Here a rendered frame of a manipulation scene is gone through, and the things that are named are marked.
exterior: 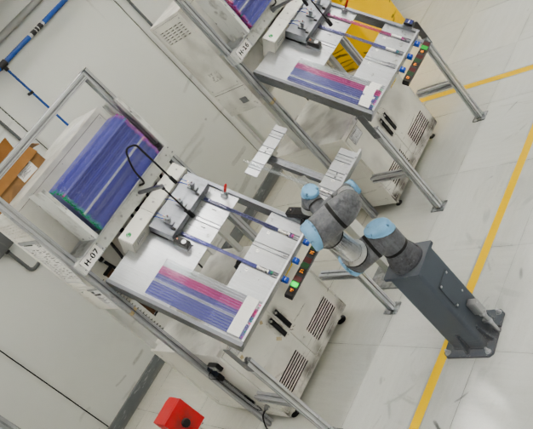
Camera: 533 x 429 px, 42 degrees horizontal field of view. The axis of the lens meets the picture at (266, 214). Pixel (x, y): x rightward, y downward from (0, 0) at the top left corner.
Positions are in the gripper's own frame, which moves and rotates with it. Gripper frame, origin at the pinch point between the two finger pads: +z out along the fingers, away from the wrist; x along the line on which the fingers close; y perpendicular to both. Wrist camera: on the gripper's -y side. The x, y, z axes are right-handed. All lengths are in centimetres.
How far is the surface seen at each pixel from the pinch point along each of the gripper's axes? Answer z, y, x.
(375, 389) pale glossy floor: 55, 54, -35
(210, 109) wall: 136, -152, 145
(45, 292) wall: 124, -164, -45
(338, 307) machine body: 75, 17, 6
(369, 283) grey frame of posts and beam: 45, 30, 11
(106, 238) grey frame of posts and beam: -3, -80, -45
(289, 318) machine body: 58, 0, -19
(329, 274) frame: 54, 8, 12
